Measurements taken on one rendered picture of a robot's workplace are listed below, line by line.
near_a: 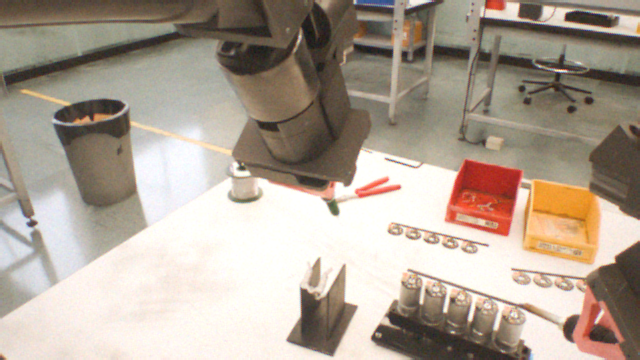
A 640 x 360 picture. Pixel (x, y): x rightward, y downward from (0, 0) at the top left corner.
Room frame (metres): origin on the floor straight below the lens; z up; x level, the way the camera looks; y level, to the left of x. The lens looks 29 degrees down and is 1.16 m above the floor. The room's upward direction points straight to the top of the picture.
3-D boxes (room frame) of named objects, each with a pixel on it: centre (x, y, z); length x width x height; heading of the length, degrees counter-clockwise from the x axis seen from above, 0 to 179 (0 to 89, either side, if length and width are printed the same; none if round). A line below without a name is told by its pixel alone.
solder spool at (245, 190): (0.70, 0.13, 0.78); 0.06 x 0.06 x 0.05
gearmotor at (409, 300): (0.40, -0.10, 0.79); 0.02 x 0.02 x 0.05
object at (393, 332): (0.36, -0.14, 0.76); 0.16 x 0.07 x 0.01; 60
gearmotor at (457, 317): (0.37, -0.15, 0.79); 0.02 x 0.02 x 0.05
